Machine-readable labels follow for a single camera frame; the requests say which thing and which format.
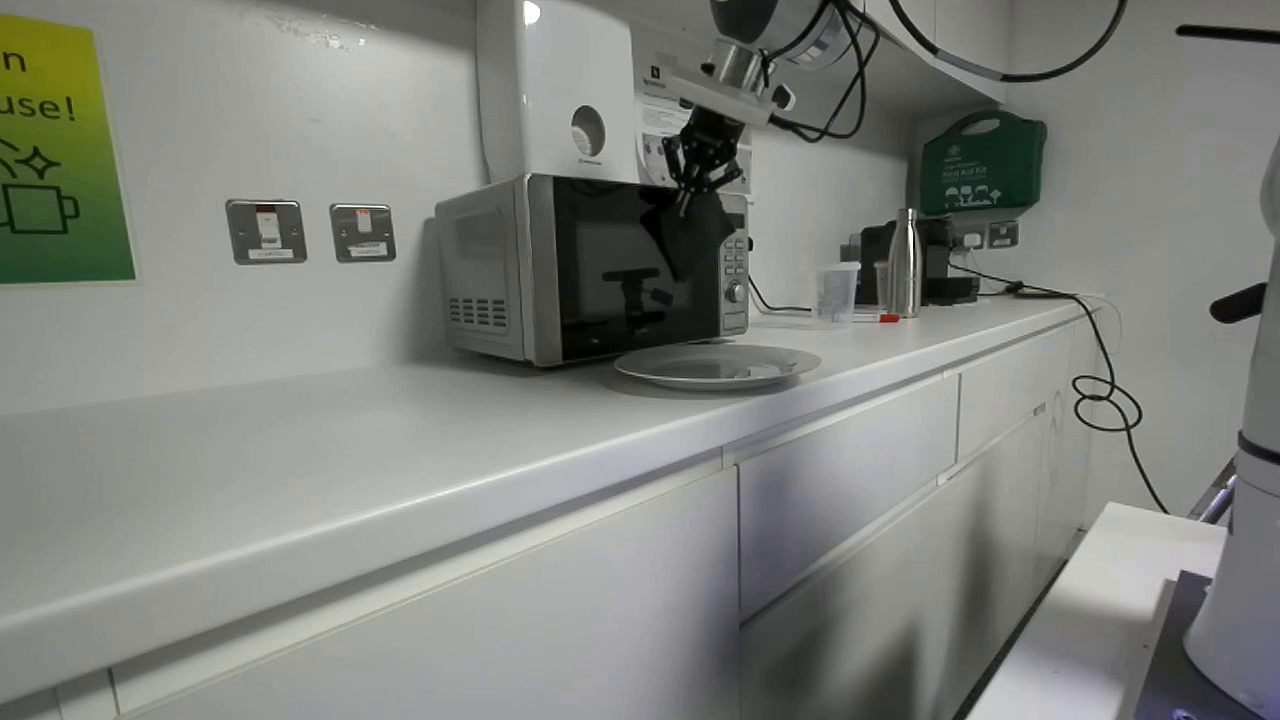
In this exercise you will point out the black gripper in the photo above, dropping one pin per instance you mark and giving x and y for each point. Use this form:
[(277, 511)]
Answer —
[(705, 146)]

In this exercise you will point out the dark green cloth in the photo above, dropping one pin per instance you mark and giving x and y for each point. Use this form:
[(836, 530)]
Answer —
[(690, 243)]

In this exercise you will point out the silver microwave oven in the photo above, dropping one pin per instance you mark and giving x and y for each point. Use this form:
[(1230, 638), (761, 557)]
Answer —
[(492, 267)]

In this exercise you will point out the white cabinet door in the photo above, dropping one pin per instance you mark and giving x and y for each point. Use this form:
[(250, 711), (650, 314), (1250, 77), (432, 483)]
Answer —
[(464, 627)]

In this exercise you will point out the clear plastic cup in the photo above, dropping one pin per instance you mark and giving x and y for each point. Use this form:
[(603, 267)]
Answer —
[(836, 291)]

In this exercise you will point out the grey round plate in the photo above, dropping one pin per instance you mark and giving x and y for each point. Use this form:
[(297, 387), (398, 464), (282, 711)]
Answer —
[(721, 367)]

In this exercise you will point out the white paper towel dispenser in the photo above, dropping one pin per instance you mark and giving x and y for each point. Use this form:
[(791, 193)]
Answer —
[(554, 83)]

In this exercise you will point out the black coffee machine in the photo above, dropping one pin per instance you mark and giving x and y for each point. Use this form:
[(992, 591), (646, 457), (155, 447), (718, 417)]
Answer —
[(950, 267)]

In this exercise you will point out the green first aid box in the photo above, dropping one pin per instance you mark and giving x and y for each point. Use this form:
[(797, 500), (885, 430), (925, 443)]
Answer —
[(984, 167)]

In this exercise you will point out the white wide drawer front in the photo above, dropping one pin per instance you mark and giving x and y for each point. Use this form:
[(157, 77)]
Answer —
[(841, 483)]

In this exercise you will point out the white narrow drawer front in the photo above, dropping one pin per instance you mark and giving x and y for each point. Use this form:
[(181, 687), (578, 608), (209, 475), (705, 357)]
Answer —
[(1012, 387)]

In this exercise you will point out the white low drawer front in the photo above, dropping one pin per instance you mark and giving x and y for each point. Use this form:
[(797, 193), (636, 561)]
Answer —
[(853, 627)]

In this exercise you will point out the white robot mounting table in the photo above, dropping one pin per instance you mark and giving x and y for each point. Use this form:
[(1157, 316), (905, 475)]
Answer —
[(1065, 627)]

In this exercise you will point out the green yellow poster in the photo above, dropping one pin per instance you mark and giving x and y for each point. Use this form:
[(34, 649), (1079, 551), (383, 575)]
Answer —
[(61, 160)]

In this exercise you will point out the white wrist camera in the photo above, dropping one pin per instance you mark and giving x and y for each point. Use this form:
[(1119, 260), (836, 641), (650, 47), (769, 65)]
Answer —
[(725, 83)]

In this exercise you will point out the small silver wall socket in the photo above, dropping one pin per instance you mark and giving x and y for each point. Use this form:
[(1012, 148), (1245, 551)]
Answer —
[(1005, 234)]

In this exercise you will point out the silver wall switch plate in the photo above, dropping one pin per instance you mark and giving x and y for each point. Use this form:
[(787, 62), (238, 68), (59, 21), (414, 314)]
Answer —
[(363, 234), (264, 228)]

